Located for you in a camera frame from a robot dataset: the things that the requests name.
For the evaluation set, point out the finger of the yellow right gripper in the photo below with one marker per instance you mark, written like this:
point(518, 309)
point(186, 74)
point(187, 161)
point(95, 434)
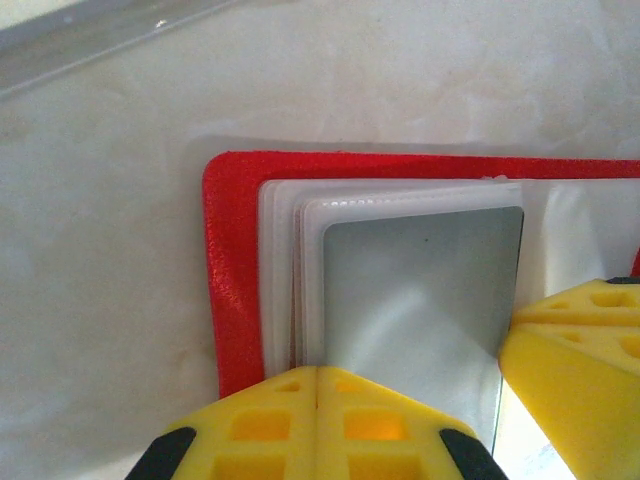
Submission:
point(590, 410)
point(575, 305)

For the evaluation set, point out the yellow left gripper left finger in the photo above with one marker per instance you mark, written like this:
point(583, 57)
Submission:
point(260, 400)

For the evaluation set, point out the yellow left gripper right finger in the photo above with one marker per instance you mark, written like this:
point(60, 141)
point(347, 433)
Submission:
point(400, 410)

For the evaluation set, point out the red card holder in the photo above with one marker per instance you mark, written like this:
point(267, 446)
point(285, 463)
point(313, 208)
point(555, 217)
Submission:
point(230, 250)

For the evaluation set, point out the aluminium frame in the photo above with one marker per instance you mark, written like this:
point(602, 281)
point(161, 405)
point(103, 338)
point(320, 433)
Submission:
point(50, 55)

